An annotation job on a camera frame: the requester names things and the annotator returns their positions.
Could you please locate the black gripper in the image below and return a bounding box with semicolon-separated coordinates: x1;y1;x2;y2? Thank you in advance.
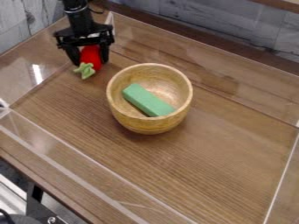
53;10;115;66

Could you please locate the red plush fruit green stem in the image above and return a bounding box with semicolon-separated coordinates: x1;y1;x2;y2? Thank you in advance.
73;45;101;80

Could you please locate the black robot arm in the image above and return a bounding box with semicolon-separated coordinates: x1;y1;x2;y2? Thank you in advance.
53;0;115;66

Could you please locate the wooden bowl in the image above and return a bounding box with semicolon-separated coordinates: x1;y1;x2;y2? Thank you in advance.
107;63;192;135

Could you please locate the green rectangular block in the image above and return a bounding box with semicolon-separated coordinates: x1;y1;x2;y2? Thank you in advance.
121;83;175;117

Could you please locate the clear acrylic corner bracket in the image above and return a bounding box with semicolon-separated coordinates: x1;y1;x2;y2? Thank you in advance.
105;11;115;26

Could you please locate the clear acrylic tray wall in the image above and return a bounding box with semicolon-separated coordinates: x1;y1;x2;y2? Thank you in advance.
0;105;196;224

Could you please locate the black cable lower left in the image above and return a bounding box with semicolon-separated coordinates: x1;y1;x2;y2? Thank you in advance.
0;207;15;224

